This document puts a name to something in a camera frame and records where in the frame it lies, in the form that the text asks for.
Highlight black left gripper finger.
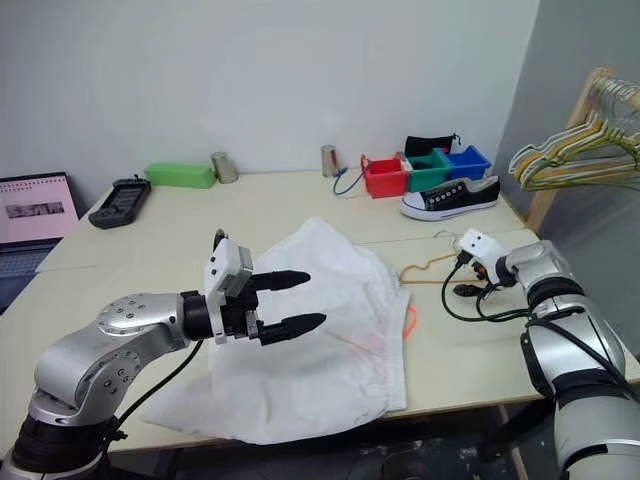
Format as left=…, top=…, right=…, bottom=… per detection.
left=249, top=269, right=313, bottom=294
left=257, top=312, right=328, bottom=348

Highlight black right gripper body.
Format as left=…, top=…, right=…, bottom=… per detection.
left=468, top=262, right=502, bottom=292

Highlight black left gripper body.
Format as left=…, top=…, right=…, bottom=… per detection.
left=222, top=285, right=264, bottom=347

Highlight white shorts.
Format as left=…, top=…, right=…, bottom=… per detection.
left=140, top=215, right=419, bottom=446

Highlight black canvas sneaker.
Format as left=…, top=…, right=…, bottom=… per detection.
left=399, top=175, right=502, bottom=221

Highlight blue plastic bin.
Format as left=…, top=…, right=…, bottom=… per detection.
left=442, top=144, right=493, bottom=182

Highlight green plastic bin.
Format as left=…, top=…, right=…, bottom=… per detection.
left=401, top=148, right=454, bottom=193

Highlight metal cup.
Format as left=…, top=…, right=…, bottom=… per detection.
left=320, top=144, right=343, bottom=179
left=210, top=151, right=240, bottom=184

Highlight red plastic bin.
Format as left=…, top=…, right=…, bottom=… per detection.
left=360, top=153, right=412, bottom=200

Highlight green plastic box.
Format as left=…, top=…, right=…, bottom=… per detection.
left=144, top=162, right=218, bottom=191

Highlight black table leg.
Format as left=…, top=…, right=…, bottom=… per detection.
left=477, top=397, right=556, bottom=464

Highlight black handheld device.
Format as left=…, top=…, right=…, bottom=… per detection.
left=88, top=174, right=153, bottom=231

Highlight open laptop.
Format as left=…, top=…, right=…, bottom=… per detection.
left=0, top=171, right=82, bottom=317

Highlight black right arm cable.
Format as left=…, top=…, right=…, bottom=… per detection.
left=441, top=252, right=640, bottom=387

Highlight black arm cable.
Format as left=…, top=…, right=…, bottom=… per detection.
left=441, top=252, right=640, bottom=387
left=99, top=337, right=206, bottom=480

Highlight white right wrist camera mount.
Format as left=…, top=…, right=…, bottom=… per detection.
left=456, top=228, right=507, bottom=282

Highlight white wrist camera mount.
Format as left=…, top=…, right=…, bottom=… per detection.
left=203, top=236, right=257, bottom=347
left=456, top=228, right=507, bottom=282

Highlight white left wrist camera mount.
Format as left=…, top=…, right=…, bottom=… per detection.
left=203, top=236, right=257, bottom=347

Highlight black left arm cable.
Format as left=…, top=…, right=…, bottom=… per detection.
left=99, top=337, right=206, bottom=480

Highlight blue cable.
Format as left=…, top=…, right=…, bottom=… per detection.
left=333, top=167, right=371, bottom=197

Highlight white wire hanger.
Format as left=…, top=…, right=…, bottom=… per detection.
left=508, top=79, right=640, bottom=176

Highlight black drawstring pouch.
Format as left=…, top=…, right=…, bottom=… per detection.
left=404, top=132, right=461, bottom=157

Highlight yellow wire hanger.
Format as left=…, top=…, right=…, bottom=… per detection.
left=514, top=87, right=640, bottom=184

